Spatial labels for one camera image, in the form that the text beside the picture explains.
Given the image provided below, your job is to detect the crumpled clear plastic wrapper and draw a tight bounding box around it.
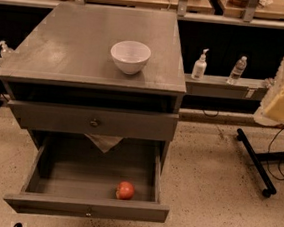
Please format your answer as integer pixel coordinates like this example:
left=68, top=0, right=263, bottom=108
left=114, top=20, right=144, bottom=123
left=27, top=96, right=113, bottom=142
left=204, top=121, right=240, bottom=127
left=262, top=77, right=276, bottom=88

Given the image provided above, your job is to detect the grey cloth under drawer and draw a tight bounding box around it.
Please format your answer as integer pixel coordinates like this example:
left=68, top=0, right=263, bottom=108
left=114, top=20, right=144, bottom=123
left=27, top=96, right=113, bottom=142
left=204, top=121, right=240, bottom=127
left=87, top=134, right=122, bottom=153

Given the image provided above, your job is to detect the white pump lotion bottle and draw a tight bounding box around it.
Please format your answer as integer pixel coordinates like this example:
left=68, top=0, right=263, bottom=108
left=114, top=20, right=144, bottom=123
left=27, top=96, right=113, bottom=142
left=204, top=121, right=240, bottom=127
left=191, top=48, right=208, bottom=80

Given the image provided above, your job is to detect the clear pump bottle left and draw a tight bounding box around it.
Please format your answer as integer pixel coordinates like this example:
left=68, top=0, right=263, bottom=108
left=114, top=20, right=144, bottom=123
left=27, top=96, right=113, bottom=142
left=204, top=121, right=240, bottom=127
left=0, top=41, right=13, bottom=58

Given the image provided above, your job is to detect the clear plastic water bottle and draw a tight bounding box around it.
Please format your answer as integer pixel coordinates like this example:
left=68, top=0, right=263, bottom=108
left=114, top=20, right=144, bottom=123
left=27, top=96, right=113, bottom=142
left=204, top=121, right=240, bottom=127
left=226, top=56, right=248, bottom=85

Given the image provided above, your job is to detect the closed grey top drawer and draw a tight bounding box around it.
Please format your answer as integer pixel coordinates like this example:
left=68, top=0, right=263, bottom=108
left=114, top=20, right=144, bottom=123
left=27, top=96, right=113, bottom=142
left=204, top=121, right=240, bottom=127
left=8, top=100, right=179, bottom=141

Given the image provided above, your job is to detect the red apple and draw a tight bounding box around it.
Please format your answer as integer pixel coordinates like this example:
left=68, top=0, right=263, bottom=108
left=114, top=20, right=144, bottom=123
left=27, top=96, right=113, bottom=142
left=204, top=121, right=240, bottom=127
left=115, top=181, right=135, bottom=201

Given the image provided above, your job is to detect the open grey middle drawer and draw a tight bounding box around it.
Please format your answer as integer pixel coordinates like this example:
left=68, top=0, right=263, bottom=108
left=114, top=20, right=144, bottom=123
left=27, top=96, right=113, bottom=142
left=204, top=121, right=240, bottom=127
left=4, top=132, right=169, bottom=223

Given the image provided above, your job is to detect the grey wooden drawer cabinet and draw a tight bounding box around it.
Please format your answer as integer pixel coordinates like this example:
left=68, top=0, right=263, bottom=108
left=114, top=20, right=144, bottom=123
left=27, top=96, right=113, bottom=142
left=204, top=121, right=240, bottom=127
left=0, top=0, right=195, bottom=227

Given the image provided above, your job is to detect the white ceramic bowl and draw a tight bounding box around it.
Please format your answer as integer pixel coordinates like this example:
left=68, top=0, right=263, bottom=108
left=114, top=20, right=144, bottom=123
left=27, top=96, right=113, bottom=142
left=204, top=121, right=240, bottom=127
left=110, top=40, right=151, bottom=75

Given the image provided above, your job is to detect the black wheeled stand base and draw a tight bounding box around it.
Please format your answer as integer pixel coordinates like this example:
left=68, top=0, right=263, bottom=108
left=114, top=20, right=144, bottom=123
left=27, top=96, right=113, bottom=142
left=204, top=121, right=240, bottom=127
left=237, top=128, right=284, bottom=198

